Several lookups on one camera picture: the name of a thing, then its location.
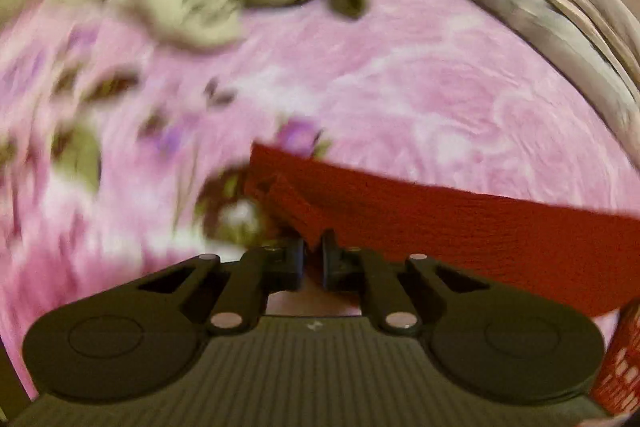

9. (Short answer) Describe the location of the red patterned knit sweater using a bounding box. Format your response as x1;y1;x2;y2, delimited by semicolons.
242;144;639;418

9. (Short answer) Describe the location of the pink rose bed blanket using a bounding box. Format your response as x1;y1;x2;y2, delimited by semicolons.
1;0;639;379

